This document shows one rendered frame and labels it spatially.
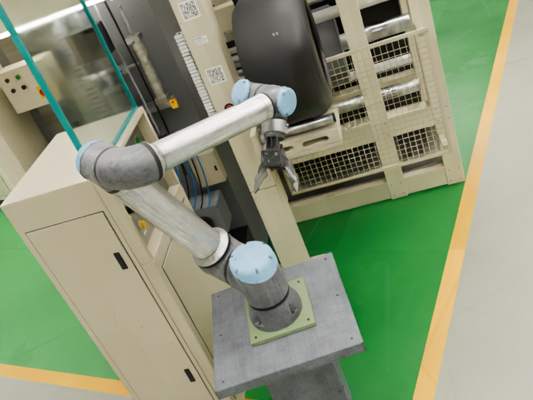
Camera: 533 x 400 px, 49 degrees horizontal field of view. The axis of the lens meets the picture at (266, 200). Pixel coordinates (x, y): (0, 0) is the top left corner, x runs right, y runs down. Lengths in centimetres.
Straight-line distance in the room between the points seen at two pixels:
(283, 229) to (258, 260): 106
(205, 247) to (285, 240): 109
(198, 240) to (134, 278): 36
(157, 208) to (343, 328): 72
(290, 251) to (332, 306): 101
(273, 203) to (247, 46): 84
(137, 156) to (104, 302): 85
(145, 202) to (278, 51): 88
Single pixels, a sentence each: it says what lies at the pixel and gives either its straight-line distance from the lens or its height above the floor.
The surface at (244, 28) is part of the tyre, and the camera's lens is 240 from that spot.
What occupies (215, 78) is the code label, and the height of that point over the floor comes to 121.
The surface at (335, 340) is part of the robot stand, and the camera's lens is 195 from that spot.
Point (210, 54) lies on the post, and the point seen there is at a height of 131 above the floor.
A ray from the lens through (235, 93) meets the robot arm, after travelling 198.
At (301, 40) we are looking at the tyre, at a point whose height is 130.
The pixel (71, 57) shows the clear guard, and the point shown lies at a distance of 210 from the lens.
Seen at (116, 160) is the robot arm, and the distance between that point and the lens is 160.
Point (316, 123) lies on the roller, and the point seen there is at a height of 91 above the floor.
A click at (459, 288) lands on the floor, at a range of 289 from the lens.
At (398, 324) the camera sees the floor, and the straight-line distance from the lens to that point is 279.
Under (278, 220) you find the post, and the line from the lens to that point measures 292.
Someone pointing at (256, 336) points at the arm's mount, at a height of 62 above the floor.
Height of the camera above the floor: 197
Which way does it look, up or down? 30 degrees down
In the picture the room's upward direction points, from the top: 22 degrees counter-clockwise
